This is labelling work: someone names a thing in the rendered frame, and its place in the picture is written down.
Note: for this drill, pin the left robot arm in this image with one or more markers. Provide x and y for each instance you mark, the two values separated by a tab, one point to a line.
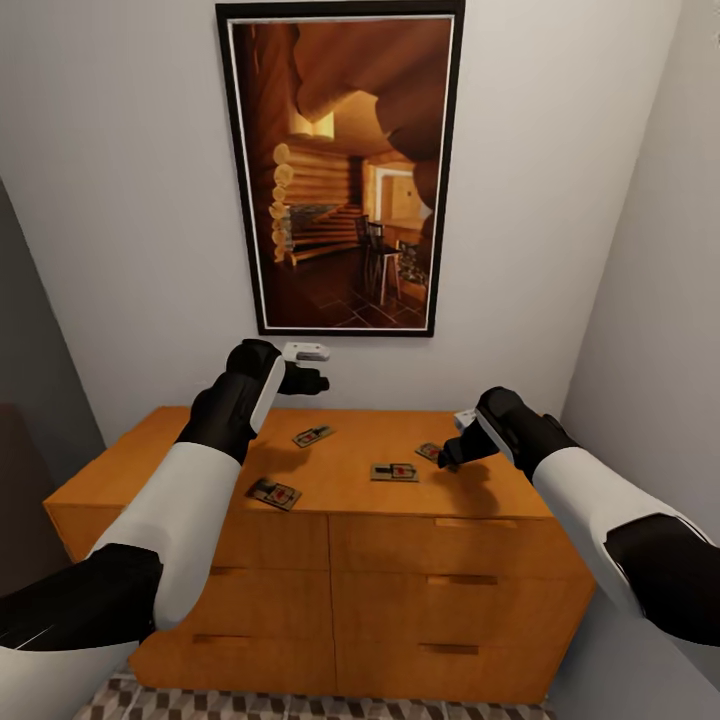
63	637

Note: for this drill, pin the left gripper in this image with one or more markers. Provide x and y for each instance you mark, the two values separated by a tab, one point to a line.
306	381

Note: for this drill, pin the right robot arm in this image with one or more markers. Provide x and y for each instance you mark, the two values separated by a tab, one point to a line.
651	560

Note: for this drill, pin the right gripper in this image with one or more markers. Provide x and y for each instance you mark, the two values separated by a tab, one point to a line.
464	449

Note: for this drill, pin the mousetrap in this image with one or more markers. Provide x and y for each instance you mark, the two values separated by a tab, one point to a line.
406	473
274	494
312	436
431	452

